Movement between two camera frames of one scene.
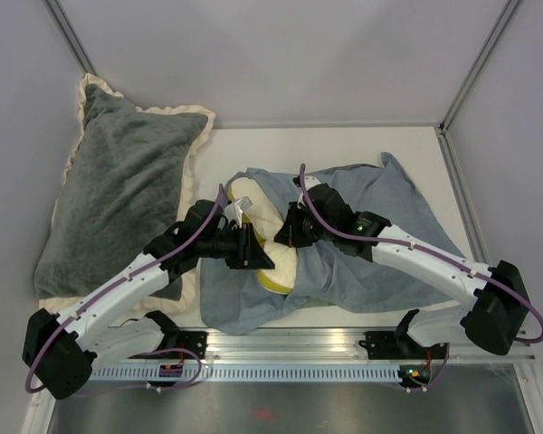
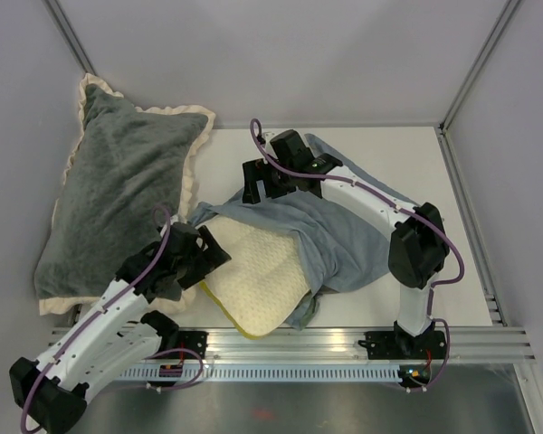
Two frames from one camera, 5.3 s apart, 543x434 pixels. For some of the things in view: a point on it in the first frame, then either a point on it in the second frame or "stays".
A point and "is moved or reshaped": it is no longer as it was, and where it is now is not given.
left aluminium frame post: x=59 y=17 stays
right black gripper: x=289 y=234 → x=257 y=170
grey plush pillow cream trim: x=124 y=183 stays
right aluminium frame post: x=509 y=12 stays
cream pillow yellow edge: x=266 y=218 is moved or reshaped
